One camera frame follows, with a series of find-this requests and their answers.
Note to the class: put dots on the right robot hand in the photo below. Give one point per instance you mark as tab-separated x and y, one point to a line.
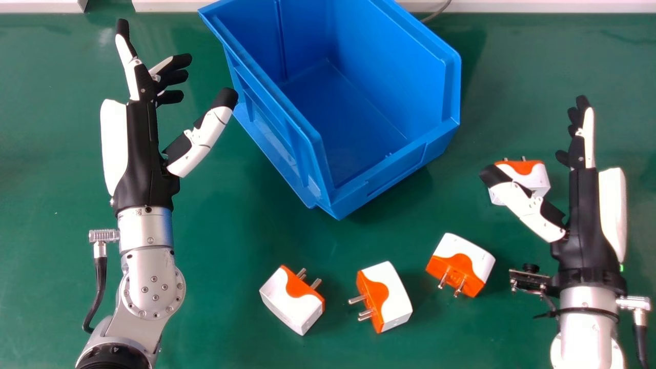
589	230

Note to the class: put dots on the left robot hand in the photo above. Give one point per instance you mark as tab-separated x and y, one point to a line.
138	154

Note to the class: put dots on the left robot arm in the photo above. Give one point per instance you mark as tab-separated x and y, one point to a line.
138	287

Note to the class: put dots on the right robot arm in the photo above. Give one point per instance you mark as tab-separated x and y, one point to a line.
589	333

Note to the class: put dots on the white-and-orange plug adapter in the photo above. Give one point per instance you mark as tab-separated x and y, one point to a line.
528	173
387	300
292	302
464	261

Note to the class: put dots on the blue plastic bin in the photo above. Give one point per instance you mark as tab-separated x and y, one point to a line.
348	102

